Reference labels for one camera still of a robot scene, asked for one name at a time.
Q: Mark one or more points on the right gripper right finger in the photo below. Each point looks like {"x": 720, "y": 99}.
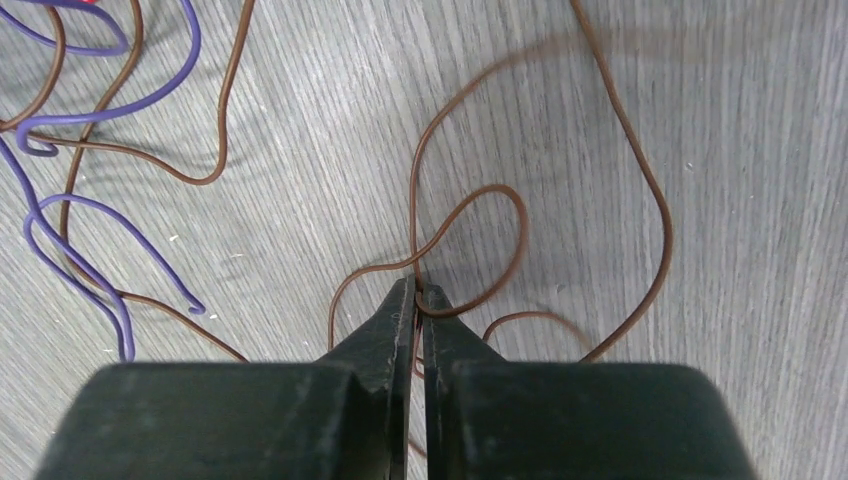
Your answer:
{"x": 490, "y": 418}

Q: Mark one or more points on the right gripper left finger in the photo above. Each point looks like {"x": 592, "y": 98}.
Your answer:
{"x": 343, "y": 416}

